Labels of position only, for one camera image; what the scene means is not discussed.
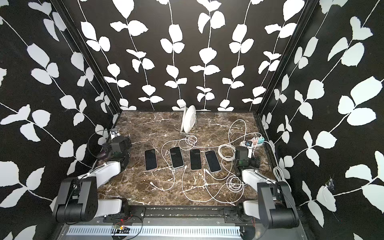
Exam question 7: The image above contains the black phone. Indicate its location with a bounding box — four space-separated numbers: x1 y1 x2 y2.
190 149 202 171
145 149 158 171
205 150 222 173
170 147 184 169

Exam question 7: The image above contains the white charging cable bundle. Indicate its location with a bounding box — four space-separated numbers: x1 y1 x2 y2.
149 118 266 206

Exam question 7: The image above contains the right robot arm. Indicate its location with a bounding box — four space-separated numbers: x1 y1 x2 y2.
234 141 300 229

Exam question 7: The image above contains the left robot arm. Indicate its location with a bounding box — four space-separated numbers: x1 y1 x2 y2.
53 128 132 224

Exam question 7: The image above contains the white power strip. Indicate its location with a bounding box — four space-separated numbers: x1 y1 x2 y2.
240 137 265 149

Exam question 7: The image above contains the purple eggplant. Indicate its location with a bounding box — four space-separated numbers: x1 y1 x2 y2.
97 150 109 161

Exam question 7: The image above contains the clear plate rack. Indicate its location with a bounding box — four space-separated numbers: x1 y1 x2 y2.
179 107 197 135

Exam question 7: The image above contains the white plate in rack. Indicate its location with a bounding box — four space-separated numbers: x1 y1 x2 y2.
182 104 197 134

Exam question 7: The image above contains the white perforated strip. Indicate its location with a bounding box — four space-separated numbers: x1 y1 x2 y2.
66 226 241 238

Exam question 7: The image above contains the thick white power cord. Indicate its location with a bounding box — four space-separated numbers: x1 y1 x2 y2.
272 165 289 184

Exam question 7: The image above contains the black front rail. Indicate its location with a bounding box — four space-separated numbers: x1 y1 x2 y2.
59 204 307 224

